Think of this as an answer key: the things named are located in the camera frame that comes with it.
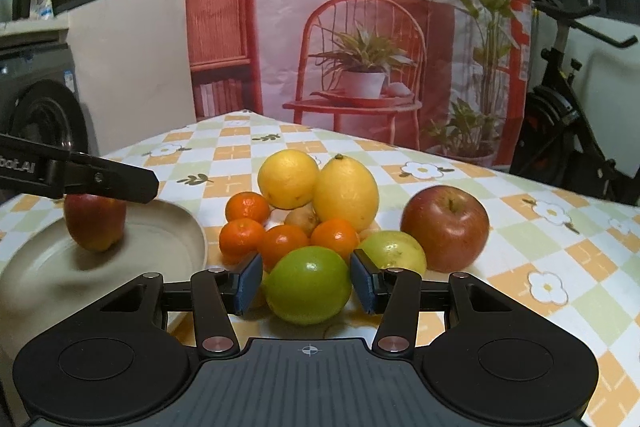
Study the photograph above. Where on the black exercise bike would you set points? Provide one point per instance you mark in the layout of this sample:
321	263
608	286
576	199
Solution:
555	107

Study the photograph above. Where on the round yellow lemon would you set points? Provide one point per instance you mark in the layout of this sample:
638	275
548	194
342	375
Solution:
287	179

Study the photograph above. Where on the large red apple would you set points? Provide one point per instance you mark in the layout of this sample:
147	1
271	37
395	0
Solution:
445	229

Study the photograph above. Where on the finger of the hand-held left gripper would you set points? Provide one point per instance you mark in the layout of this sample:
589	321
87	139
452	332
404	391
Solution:
120	186

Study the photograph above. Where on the orange tangerine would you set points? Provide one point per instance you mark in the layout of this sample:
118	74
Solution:
282	247
336	239
247	207
241	238

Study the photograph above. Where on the oval yellow lemon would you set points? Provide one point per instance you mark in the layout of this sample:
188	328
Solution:
345	194

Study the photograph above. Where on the grey washing machine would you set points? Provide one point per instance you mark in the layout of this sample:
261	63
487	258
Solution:
45	107

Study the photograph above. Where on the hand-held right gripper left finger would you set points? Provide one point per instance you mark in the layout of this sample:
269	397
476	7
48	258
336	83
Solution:
250	283

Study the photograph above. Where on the printed backdrop cloth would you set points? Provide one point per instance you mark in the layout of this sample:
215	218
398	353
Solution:
300	7

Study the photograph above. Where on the beige round plate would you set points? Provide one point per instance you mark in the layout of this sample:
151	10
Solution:
150	252

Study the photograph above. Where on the green apple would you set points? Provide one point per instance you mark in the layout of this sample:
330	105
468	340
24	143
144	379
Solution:
307	284
395	252

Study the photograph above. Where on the yellow brown round fruit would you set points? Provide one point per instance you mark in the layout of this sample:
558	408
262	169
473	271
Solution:
301	220

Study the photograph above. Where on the checked floral tablecloth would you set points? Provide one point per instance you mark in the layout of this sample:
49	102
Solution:
550	257

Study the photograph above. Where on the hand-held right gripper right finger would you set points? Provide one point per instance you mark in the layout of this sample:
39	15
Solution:
362	283

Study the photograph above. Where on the small brown longan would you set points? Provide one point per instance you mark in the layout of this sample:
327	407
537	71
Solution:
367	234

